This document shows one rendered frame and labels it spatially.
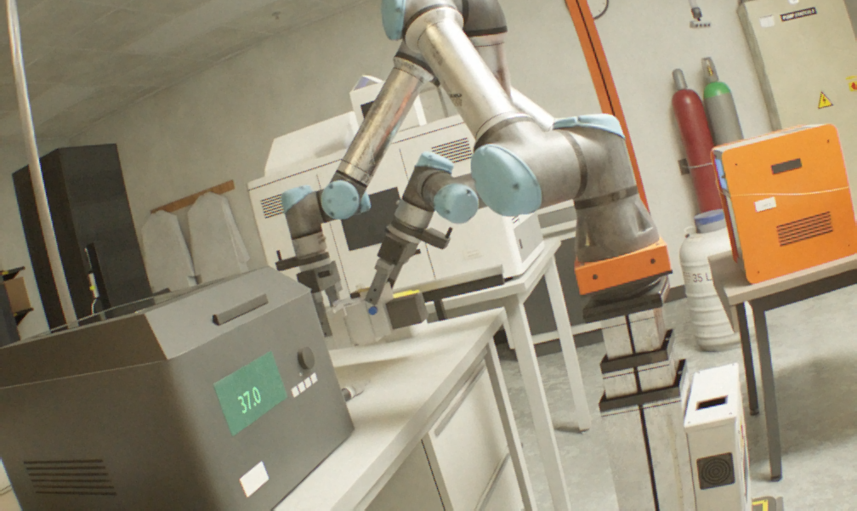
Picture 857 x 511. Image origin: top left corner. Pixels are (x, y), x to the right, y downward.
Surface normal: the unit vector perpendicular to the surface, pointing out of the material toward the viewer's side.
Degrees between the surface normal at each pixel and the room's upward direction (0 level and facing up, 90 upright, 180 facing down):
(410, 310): 90
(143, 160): 90
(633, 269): 90
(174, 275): 89
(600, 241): 72
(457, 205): 116
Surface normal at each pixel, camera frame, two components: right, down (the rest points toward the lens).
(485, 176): -0.84, 0.37
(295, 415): 0.93, -0.24
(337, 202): 0.07, 0.04
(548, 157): 0.26, -0.32
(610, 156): 0.35, -0.03
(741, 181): -0.27, 0.13
